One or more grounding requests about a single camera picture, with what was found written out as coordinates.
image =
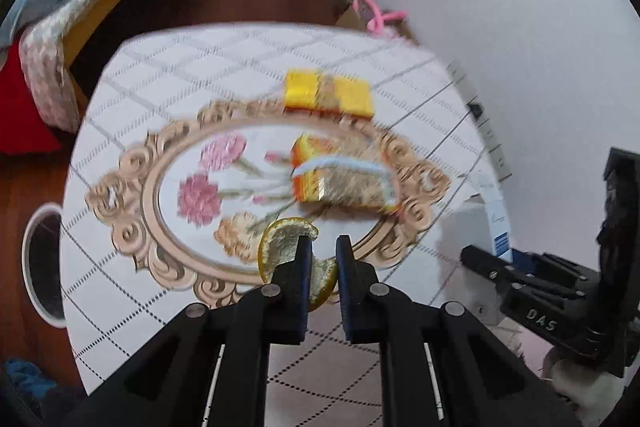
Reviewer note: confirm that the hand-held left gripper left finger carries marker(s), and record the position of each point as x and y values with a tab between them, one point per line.
302	287

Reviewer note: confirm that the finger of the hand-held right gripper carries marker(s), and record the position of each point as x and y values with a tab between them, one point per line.
492	268
550	272

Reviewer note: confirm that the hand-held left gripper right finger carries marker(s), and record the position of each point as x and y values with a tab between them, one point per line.
346	287

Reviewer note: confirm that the orange peel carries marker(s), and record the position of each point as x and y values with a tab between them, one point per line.
280	242

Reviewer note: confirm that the white and blue carton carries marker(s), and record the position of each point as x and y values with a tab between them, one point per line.
495	212

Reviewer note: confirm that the white round trash bin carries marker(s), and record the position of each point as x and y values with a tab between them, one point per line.
45	264

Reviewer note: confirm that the person's right forearm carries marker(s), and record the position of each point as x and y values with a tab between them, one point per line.
580	379

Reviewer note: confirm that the yellow snack packet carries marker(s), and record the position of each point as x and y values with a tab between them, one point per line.
345	182

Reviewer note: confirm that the black charger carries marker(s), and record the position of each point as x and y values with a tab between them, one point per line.
475	109

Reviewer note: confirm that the yellow flat box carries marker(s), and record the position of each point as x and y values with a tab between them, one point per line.
325	93

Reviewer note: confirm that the table with patterned tablecloth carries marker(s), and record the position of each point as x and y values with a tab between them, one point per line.
175	72

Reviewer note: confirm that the cardboard box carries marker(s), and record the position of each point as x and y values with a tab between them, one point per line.
350	14

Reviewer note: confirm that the pink flexible toy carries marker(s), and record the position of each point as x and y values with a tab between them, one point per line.
377	14

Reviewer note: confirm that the blue cloth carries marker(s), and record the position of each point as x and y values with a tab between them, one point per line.
27	377

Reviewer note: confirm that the red blanket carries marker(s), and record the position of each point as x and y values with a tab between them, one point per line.
22	112

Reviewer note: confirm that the checked bed sheet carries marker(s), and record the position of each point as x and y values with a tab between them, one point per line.
47	72

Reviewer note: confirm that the white wall socket strip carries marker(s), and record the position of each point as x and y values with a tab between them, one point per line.
487	137

